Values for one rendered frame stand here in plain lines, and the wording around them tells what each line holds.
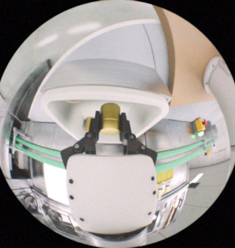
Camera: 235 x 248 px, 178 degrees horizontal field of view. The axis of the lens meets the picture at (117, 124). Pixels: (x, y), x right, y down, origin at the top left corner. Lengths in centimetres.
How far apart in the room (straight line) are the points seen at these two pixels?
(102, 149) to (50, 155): 27
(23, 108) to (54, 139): 53
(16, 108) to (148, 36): 82
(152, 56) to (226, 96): 17
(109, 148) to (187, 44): 38
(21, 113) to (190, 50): 92
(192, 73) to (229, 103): 10
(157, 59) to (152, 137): 23
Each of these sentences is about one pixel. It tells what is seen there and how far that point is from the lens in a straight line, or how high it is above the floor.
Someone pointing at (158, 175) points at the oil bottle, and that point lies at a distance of 46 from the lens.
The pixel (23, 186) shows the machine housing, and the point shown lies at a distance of 93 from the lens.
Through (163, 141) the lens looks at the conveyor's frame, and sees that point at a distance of 31.
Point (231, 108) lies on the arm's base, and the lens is 20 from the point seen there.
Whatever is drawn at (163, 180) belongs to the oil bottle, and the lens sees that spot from 50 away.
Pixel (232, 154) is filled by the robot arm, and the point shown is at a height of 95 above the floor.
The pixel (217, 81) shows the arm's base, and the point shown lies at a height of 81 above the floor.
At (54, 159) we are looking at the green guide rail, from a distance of 42.
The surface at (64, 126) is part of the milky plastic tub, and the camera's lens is 16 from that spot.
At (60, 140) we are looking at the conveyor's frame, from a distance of 38.
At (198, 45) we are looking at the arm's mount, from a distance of 18.
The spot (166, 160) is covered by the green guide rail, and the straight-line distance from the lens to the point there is 34.
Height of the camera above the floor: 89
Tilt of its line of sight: 24 degrees down
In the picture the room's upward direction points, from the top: 179 degrees clockwise
